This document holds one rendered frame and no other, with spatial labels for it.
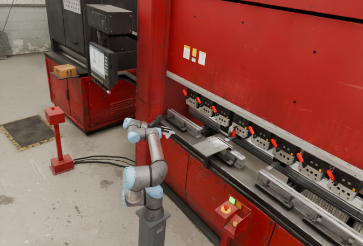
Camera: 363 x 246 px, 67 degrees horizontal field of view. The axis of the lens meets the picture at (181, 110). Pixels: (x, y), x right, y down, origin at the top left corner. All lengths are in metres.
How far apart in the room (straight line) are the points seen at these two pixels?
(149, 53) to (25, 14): 6.16
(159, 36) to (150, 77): 0.41
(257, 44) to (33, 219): 2.64
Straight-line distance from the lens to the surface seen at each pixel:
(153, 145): 1.67
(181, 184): 2.94
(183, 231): 2.98
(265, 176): 2.23
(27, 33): 8.61
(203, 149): 2.31
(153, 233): 2.06
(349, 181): 1.89
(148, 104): 2.86
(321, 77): 1.79
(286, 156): 2.03
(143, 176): 1.46
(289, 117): 1.93
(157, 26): 2.66
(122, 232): 2.97
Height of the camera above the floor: 2.28
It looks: 26 degrees down
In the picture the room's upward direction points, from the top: 5 degrees clockwise
